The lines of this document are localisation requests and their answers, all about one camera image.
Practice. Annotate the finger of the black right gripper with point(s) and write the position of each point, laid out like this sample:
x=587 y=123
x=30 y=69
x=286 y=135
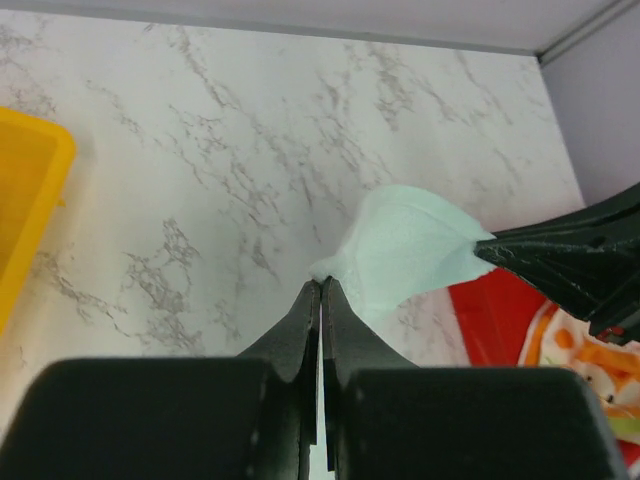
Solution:
x=586 y=262

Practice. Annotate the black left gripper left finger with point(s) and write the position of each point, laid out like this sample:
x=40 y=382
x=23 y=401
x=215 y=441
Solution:
x=250 y=416

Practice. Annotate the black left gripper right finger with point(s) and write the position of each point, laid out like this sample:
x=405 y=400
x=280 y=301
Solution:
x=387 y=418

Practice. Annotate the orange patterned towel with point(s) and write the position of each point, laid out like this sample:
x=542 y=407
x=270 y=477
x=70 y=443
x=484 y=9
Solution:
x=556 y=339

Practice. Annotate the light blue white towel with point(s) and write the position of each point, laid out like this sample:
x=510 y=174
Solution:
x=404 y=241

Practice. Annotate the red plastic tray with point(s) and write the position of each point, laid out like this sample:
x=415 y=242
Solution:
x=501 y=319

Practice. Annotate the yellow plastic tray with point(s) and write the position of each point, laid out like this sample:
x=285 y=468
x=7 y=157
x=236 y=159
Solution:
x=36 y=157

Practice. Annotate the aluminium frame post right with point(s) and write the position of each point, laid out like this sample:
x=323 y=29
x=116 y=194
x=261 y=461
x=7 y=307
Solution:
x=583 y=29

